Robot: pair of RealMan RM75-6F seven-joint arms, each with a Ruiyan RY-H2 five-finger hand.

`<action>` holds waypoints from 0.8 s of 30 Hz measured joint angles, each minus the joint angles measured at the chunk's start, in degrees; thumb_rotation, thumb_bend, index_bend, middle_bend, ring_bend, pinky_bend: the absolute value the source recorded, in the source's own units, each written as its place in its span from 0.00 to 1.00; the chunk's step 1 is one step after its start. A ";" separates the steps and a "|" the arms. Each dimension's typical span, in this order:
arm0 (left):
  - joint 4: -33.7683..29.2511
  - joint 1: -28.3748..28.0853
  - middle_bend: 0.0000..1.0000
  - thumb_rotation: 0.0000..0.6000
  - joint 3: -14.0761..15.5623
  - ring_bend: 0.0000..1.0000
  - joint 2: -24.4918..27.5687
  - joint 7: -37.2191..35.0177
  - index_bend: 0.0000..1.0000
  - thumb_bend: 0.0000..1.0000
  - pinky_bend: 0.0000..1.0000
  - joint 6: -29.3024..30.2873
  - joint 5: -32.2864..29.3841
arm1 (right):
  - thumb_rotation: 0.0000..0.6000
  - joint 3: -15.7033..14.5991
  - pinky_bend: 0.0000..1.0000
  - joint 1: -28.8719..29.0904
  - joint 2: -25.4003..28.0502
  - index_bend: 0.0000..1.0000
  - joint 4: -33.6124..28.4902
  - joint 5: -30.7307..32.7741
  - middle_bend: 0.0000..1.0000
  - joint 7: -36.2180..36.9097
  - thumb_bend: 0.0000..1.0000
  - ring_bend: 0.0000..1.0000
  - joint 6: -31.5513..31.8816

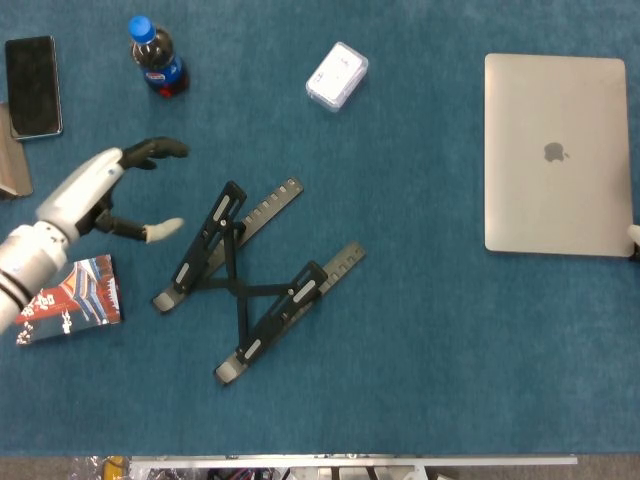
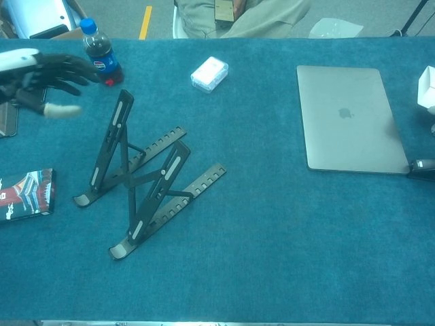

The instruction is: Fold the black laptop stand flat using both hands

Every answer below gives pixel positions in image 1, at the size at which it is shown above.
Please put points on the red blue printed book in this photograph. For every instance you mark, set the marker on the red blue printed book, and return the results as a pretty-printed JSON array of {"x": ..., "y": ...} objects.
[{"x": 85, "y": 295}]

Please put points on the white frame bracket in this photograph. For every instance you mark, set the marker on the white frame bracket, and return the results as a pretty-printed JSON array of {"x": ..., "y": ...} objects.
[{"x": 350, "y": 473}]

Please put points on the cola bottle with blue cap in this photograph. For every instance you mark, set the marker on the cola bottle with blue cap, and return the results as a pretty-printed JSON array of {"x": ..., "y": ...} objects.
[{"x": 160, "y": 60}]

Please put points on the yellow object under table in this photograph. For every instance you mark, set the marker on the yellow object under table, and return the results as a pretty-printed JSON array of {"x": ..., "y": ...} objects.
[{"x": 114, "y": 467}]

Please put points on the black folding laptop stand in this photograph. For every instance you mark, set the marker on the black folding laptop stand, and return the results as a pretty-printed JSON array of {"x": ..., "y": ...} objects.
[{"x": 227, "y": 210}]

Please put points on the silver closed laptop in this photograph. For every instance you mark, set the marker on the silver closed laptop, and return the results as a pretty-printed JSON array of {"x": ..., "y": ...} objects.
[{"x": 550, "y": 175}]

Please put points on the crinkled clear plastic wrap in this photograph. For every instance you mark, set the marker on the crinkled clear plastic wrap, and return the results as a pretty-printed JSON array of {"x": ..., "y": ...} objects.
[{"x": 87, "y": 469}]

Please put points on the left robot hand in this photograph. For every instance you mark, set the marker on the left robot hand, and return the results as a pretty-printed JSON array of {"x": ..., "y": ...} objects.
[{"x": 85, "y": 185}]

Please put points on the black smartphone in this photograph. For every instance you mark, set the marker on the black smartphone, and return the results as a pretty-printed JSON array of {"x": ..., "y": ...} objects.
[{"x": 32, "y": 85}]

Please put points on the aluminium frame rail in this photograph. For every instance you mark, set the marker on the aluminium frame rail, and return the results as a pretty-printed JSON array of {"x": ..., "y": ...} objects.
[{"x": 350, "y": 459}]

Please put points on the brown leather case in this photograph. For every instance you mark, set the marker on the brown leather case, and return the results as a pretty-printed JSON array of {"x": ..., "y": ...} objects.
[{"x": 12, "y": 165}]

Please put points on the white card box clear case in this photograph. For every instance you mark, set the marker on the white card box clear case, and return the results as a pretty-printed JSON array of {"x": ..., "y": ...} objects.
[{"x": 336, "y": 77}]

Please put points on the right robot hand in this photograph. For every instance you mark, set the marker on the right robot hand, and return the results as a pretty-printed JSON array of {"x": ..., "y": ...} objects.
[{"x": 635, "y": 234}]

